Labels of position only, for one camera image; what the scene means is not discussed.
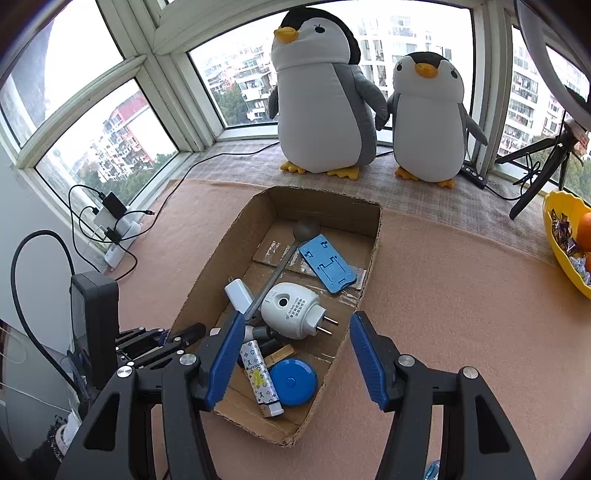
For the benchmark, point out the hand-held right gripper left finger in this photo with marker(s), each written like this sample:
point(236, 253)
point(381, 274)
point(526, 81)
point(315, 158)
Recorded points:
point(228, 360)

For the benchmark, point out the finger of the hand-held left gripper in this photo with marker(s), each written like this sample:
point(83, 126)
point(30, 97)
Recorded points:
point(147, 356)
point(189, 333)

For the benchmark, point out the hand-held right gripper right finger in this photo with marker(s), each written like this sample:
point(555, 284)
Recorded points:
point(364, 360)

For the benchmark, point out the patterned white lighter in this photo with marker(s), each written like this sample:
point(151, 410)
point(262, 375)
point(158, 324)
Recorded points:
point(261, 383)

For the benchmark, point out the wooden clothespin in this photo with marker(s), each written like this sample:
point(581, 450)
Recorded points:
point(281, 354)

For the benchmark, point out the white USB charger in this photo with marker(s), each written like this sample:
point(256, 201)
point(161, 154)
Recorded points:
point(235, 293)

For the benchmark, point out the white plug-in device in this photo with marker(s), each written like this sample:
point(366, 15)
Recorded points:
point(281, 318)

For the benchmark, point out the blue round tape measure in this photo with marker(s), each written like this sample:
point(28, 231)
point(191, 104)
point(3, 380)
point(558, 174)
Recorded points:
point(295, 383)

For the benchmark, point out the blue phone stand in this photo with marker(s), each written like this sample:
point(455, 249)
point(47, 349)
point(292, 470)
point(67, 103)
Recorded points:
point(341, 277)

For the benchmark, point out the metal spoon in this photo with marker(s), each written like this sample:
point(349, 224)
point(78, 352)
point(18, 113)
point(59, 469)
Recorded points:
point(305, 229)

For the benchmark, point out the cardboard box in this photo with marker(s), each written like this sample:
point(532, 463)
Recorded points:
point(318, 207)

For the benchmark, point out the white power strip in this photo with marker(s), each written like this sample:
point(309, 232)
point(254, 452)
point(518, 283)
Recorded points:
point(117, 249)

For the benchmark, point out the black power adapter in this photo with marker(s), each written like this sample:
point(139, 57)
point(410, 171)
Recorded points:
point(113, 203)

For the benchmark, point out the small blue bottle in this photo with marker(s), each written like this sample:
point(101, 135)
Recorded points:
point(431, 470)

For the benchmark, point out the dark cloth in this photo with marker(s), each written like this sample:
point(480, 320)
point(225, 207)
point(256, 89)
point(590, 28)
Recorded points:
point(27, 452)

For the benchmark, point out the checkered cloth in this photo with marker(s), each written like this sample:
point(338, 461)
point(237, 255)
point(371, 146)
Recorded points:
point(415, 203)

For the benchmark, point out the yellow fruit bowl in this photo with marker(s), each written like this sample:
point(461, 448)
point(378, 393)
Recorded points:
point(555, 251)

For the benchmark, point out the black tripod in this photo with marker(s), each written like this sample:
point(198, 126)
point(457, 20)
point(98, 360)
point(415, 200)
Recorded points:
point(531, 194)

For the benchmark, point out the small penguin plush toy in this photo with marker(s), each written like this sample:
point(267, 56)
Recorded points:
point(429, 134)

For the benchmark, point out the pile of wrapped candies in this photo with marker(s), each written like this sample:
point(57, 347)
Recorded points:
point(565, 230)

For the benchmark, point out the large penguin plush toy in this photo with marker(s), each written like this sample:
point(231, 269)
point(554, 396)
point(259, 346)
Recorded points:
point(318, 115)

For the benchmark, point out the white window frame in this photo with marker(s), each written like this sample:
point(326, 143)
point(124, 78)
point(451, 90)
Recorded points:
point(180, 92)

